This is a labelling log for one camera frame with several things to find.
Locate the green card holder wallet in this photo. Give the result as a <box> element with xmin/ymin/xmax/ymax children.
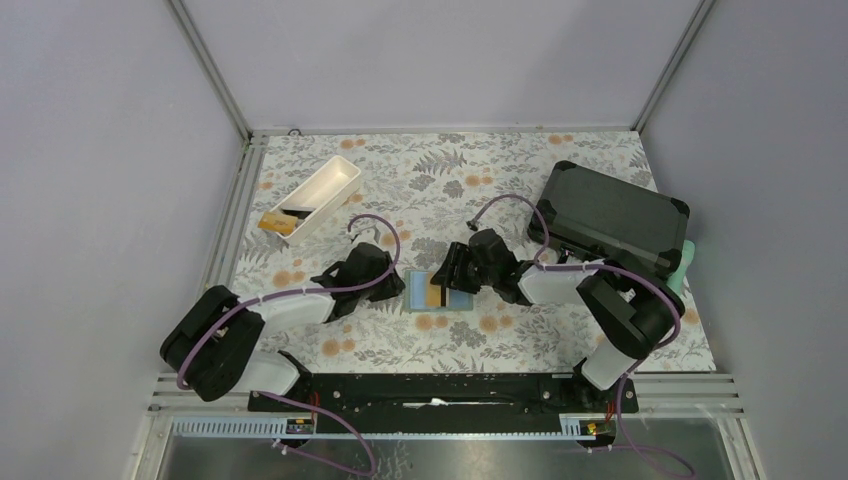
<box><xmin>403</xmin><ymin>270</ymin><xmax>473</xmax><ymax>313</ymax></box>

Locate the floral patterned table mat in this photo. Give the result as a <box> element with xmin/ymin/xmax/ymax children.
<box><xmin>228</xmin><ymin>131</ymin><xmax>718</xmax><ymax>374</ymax></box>

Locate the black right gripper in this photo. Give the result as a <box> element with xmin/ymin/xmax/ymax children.
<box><xmin>430</xmin><ymin>242</ymin><xmax>498</xmax><ymax>296</ymax></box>

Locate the mint green cylindrical object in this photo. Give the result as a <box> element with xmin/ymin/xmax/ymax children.
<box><xmin>667</xmin><ymin>240</ymin><xmax>696</xmax><ymax>296</ymax></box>

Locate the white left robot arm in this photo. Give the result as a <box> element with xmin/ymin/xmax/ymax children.
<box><xmin>159</xmin><ymin>243</ymin><xmax>405</xmax><ymax>411</ymax></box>

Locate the black hard carrying case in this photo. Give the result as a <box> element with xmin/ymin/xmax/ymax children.
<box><xmin>527</xmin><ymin>160</ymin><xmax>690</xmax><ymax>279</ymax></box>

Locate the white rectangular plastic tray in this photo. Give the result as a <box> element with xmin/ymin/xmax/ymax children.
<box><xmin>271</xmin><ymin>155</ymin><xmax>363</xmax><ymax>246</ymax></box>

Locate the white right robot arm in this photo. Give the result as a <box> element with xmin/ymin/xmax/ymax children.
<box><xmin>430</xmin><ymin>229</ymin><xmax>685</xmax><ymax>412</ymax></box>

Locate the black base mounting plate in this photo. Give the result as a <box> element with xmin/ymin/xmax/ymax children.
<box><xmin>247</xmin><ymin>373</ymin><xmax>615</xmax><ymax>434</ymax></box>

